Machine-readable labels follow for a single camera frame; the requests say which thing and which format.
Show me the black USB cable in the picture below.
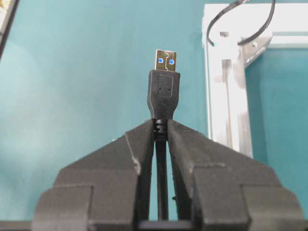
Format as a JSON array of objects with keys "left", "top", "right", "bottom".
[{"left": 147, "top": 49, "right": 181, "bottom": 221}]

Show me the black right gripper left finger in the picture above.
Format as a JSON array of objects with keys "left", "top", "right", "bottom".
[{"left": 32, "top": 120, "right": 154, "bottom": 231}]

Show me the black string loop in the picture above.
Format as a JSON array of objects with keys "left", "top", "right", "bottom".
[{"left": 207, "top": 0, "right": 276, "bottom": 46}]

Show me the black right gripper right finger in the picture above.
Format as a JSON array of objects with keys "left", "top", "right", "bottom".
[{"left": 168, "top": 120, "right": 303, "bottom": 231}]

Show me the aluminium extrusion frame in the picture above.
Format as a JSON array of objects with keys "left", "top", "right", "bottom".
[{"left": 202, "top": 3, "right": 308, "bottom": 157}]

